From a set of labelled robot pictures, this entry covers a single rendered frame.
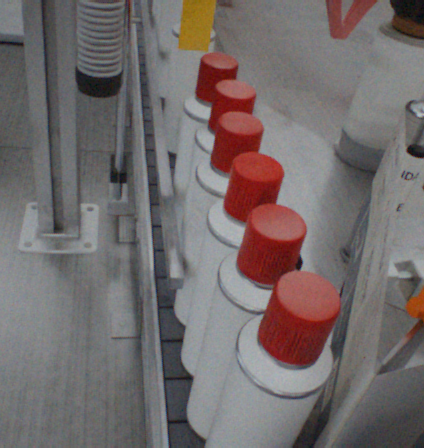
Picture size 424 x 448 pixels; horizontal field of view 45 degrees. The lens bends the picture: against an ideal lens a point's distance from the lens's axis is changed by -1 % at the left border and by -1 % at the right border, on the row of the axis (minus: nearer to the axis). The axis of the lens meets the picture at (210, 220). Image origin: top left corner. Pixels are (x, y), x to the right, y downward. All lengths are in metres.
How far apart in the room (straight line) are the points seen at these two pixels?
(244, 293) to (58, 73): 0.30
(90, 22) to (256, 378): 0.25
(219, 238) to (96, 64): 0.15
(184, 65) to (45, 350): 0.35
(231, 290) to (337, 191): 0.42
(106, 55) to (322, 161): 0.44
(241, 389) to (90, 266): 0.35
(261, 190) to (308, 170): 0.41
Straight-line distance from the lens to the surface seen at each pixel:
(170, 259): 0.42
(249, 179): 0.31
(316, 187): 0.69
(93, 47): 0.37
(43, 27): 0.50
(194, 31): 0.51
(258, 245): 0.27
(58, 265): 0.60
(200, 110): 0.45
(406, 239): 0.67
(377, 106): 0.72
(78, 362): 0.52
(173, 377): 0.45
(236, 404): 0.29
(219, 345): 0.33
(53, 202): 0.60
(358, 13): 0.54
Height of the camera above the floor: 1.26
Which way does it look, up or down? 39 degrees down
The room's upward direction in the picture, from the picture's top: 11 degrees clockwise
